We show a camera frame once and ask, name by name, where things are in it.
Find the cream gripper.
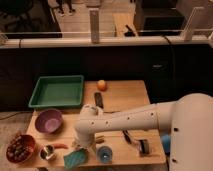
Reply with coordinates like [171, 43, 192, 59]
[71, 139, 94, 153]

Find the teal sponge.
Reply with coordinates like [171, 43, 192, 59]
[63, 149, 88, 169]

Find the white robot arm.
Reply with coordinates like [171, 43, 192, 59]
[74, 93, 213, 171]

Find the purple bowl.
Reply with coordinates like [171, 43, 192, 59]
[35, 109, 63, 134]

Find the red bowl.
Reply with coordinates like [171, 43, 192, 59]
[6, 134, 36, 164]

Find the yellow-green banana peel toy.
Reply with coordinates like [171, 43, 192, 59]
[95, 135, 105, 144]

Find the small metal cup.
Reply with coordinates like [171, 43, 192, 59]
[39, 145, 56, 161]

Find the black rectangular block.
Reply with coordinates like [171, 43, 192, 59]
[94, 92, 104, 109]

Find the green plastic tray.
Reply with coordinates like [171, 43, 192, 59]
[28, 75, 84, 109]

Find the orange fruit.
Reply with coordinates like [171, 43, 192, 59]
[97, 80, 107, 91]

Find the black brush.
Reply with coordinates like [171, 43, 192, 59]
[139, 139, 150, 154]

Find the blue tape roll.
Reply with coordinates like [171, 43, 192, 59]
[161, 134, 171, 153]

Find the black-handled utensil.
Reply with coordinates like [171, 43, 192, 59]
[122, 130, 132, 144]

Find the white horizontal rail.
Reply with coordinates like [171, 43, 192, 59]
[0, 35, 213, 49]

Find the white vertical post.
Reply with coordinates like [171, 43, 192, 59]
[90, 8, 100, 43]

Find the white angled post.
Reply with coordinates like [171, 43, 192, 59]
[181, 7, 204, 41]

